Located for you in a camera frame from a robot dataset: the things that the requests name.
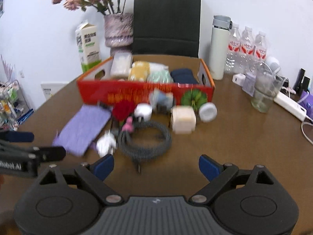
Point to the milk carton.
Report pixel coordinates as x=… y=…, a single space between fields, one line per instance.
x=88 y=45

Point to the water bottle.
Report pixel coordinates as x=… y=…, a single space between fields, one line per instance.
x=233 y=49
x=260 y=50
x=246 y=48

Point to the water bottle left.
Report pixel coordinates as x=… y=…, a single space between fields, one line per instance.
x=233 y=49

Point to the water bottle middle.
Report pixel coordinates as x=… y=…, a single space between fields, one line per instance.
x=246 y=48

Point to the white power strip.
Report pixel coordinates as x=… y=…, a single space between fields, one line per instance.
x=291 y=106

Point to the white thermos bottle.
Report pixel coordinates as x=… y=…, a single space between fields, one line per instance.
x=219 y=45

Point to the red artificial rose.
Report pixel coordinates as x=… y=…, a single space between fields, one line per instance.
x=120 y=112

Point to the iridescent mesh ball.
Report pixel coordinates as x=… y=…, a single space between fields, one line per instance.
x=162 y=76

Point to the red cardboard box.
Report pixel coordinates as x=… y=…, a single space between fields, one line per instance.
x=97 y=84

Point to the translucent plastic box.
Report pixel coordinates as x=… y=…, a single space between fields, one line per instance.
x=122 y=62

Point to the black paper bag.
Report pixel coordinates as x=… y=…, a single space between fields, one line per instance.
x=166 y=27

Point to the beige tape roll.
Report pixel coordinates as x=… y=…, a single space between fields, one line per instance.
x=183 y=119

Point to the yellow white plush toy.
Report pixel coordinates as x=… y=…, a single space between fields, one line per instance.
x=140 y=70

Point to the white wall box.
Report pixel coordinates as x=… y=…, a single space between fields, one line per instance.
x=51 y=88

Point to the purple tissue pack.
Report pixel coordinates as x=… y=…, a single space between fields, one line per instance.
x=306 y=101

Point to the purple ceramic vase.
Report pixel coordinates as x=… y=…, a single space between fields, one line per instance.
x=118 y=32

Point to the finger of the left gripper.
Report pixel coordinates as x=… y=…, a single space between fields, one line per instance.
x=14 y=136
x=42 y=154

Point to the metal wire rack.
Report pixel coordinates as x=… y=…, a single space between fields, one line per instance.
x=14 y=107

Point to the navy blue pouch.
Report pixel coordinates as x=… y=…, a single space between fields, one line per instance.
x=183 y=76

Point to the white charger plug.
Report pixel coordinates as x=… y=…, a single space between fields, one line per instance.
x=106 y=144

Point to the water bottle right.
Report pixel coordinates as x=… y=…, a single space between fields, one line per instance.
x=260 y=50

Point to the white power adapter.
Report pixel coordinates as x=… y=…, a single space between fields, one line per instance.
x=239 y=79

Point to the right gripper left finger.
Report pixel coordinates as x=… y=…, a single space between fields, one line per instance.
x=82 y=184

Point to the purple knitted cloth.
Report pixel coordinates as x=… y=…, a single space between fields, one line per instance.
x=82 y=129

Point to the clear glass cup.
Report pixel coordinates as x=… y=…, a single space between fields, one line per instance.
x=267 y=85

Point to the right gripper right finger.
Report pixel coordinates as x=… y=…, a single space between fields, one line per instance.
x=223 y=178

